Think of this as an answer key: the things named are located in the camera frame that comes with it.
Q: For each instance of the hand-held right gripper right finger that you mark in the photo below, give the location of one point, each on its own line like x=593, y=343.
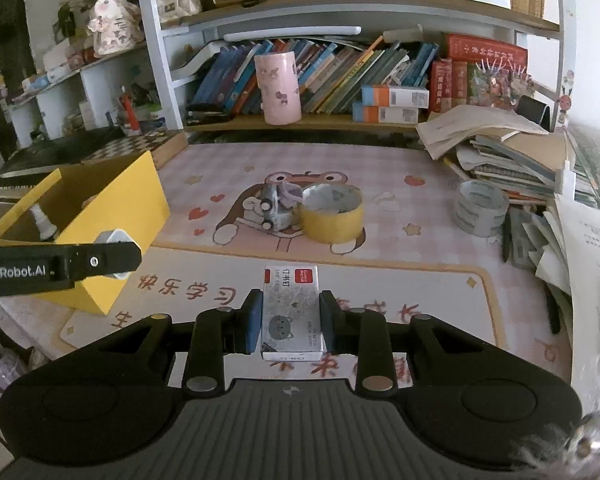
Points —
x=327, y=320

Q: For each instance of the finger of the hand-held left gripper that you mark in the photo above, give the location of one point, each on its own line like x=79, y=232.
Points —
x=110, y=260

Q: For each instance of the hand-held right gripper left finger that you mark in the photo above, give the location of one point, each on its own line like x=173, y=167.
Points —
x=254, y=320

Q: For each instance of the small white adapter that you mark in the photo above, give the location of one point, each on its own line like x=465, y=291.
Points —
x=111, y=236

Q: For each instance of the white cat print box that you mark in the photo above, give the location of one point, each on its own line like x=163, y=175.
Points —
x=292, y=320

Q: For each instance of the white bottle blue label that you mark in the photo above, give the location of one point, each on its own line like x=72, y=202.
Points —
x=42, y=225

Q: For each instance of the yellow cardboard box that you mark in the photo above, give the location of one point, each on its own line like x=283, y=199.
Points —
x=120, y=200

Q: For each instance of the yellow tape roll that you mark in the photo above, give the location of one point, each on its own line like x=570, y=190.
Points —
x=330, y=227

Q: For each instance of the grey toy car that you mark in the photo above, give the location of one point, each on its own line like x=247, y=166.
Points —
x=270, y=215

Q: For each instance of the pink checked desktop tablecloth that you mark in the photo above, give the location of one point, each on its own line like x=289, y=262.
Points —
x=430, y=285

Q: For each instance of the wooden chessboard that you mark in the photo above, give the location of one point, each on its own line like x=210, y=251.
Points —
x=130, y=147

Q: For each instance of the black digital piano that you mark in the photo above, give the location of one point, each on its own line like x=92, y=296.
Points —
x=45, y=152

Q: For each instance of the black stapler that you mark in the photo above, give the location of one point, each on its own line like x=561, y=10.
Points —
x=207, y=114

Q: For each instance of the clear tape roll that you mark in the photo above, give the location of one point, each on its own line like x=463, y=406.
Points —
x=480, y=220

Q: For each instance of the orange white carton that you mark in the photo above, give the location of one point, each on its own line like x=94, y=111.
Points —
x=385, y=114
x=395, y=96

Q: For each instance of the white wooden bookshelf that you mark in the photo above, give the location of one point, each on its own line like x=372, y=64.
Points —
x=155, y=45

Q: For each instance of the pink printed cup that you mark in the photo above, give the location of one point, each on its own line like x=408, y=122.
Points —
x=277, y=90

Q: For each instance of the pink white doll figure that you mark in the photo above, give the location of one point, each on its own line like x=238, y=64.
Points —
x=112, y=25

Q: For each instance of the pile of papers and books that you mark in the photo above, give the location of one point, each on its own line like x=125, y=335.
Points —
x=480, y=130

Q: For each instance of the row of slanted colourful books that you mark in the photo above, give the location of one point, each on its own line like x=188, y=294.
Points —
x=330, y=75

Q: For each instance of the potted plant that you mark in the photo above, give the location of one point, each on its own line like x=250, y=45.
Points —
x=75, y=10

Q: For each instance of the red upright book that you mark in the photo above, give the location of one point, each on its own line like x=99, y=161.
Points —
x=441, y=85
x=460, y=85

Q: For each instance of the grey fluffy cloth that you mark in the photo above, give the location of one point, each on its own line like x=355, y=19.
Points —
x=555, y=450

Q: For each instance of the loose white paper sheets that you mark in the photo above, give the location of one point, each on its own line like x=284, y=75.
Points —
x=585, y=235

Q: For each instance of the white light bar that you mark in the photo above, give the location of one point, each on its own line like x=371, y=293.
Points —
x=290, y=33

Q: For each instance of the colourful printed box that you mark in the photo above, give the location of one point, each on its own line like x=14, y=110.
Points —
x=500, y=82

